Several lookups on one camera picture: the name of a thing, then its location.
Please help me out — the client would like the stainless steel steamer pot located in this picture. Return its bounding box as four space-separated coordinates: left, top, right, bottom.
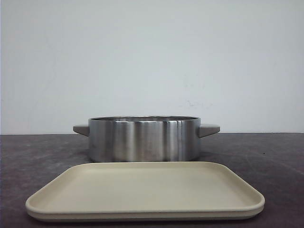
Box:
73 116 220 162

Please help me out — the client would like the cream rectangular plastic tray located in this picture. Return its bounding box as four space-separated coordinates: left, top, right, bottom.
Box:
25 161 265 222

